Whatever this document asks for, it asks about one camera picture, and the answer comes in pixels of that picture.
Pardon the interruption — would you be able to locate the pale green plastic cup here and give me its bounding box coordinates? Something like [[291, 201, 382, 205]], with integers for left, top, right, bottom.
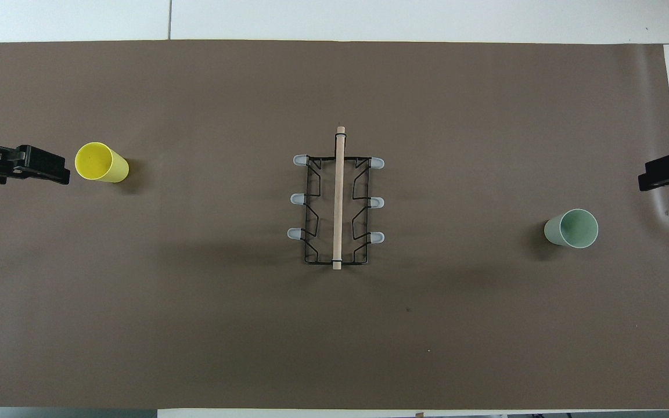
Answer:
[[544, 208, 599, 249]]

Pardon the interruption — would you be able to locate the brown table mat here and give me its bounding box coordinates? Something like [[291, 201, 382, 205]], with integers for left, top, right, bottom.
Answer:
[[0, 39, 669, 410]]

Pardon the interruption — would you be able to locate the yellow plastic cup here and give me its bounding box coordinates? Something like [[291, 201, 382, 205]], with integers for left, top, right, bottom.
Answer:
[[74, 142, 130, 183]]

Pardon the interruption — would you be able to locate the black wire cup rack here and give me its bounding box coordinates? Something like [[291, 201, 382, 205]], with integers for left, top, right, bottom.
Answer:
[[287, 126, 386, 271]]

